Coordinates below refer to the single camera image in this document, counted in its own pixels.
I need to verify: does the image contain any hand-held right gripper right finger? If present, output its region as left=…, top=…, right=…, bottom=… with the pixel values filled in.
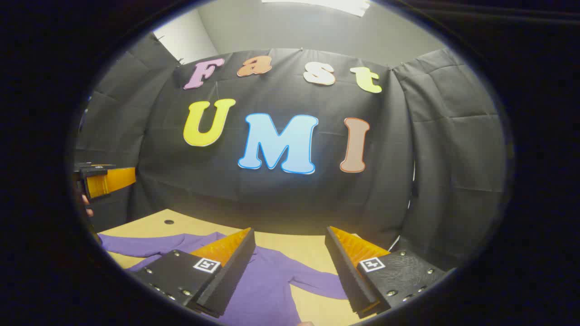
left=324, top=226, right=456, bottom=319

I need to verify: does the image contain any purple knit cardigan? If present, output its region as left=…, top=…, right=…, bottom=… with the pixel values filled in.
left=99, top=232, right=348, bottom=326

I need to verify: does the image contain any black backdrop cloth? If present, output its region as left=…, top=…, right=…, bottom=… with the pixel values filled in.
left=75, top=34, right=508, bottom=272

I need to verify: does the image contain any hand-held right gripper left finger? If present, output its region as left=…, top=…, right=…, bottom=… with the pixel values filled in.
left=131, top=227, right=256, bottom=318

